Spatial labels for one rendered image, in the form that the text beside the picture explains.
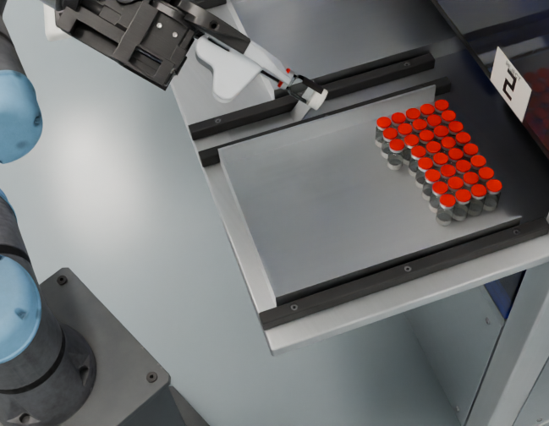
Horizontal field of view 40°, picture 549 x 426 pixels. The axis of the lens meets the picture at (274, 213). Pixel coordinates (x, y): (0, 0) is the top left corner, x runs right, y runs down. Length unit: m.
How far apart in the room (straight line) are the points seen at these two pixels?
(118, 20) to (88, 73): 1.91
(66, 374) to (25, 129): 0.43
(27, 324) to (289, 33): 0.67
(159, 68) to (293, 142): 0.47
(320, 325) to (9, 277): 0.38
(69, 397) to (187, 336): 0.96
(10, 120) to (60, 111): 1.88
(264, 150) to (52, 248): 1.19
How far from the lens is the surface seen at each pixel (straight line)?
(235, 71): 0.72
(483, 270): 1.03
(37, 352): 0.96
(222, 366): 1.93
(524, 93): 1.02
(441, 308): 1.60
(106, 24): 0.73
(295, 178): 1.10
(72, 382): 1.04
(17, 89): 0.69
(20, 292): 0.91
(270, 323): 0.96
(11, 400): 1.03
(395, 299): 0.99
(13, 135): 0.69
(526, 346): 1.29
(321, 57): 1.27
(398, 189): 1.09
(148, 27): 0.71
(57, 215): 2.28
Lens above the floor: 1.75
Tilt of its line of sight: 54 degrees down
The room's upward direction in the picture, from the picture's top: 7 degrees counter-clockwise
